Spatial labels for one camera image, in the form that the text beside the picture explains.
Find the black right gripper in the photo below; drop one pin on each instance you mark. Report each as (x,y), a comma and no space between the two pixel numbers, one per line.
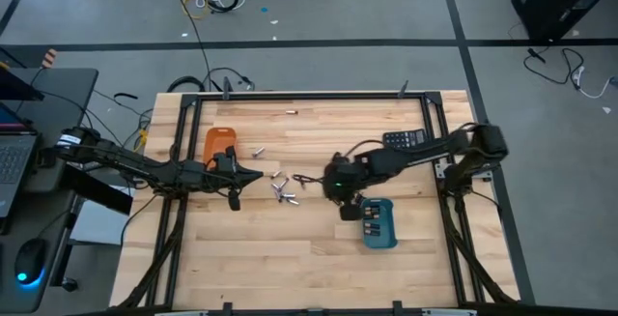
(345,178)

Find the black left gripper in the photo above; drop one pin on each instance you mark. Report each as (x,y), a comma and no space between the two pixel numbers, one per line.
(222,173)

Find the orange plastic bin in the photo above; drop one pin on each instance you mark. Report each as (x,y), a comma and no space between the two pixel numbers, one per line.
(217,139)

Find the black copper-top AA battery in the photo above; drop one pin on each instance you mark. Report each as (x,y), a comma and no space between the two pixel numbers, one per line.
(371,209)
(371,215)
(372,226)
(372,233)

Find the teal plastic bin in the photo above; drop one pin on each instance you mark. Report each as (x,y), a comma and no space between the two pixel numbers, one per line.
(387,229)

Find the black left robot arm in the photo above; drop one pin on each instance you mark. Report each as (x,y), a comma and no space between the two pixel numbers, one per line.
(125,161)

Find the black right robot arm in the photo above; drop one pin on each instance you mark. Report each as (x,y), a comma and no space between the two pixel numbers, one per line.
(410,154)

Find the black calculator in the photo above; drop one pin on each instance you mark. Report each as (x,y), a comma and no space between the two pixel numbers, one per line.
(403,139)

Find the yellow connector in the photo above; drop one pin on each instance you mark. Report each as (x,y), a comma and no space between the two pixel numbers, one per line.
(142,137)

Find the black flat bar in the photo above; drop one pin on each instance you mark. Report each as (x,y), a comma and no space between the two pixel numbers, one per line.
(96,188)

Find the white panel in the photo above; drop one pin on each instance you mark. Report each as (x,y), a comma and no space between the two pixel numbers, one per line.
(99,224)

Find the dark grey side desk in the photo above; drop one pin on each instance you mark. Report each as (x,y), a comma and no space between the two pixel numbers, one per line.
(63,103)

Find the black caster wheel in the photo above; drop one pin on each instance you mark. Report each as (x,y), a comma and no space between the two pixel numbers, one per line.
(70,284)

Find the orange striped marker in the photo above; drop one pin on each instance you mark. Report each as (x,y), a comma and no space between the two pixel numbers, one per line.
(49,58)

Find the black computer mouse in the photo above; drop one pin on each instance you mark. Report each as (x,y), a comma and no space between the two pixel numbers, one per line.
(30,258)

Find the black laptop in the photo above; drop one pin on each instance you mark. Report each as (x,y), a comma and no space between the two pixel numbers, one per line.
(12,161)

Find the black monitor back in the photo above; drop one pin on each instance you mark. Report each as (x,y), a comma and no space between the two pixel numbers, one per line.
(19,89)

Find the black computer tower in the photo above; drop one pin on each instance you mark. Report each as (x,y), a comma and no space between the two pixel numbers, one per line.
(560,2)

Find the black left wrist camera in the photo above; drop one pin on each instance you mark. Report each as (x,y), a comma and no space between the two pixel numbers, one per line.
(234,201)

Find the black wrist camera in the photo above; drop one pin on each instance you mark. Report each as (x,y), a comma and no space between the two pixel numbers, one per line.
(351,211)
(234,201)

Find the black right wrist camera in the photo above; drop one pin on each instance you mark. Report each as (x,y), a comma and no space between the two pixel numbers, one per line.
(351,211)

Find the black aluminium table frame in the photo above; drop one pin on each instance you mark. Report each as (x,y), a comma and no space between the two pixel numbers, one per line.
(314,96)

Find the silver mounting bracket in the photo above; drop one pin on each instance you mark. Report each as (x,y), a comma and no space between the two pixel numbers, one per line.
(483,176)

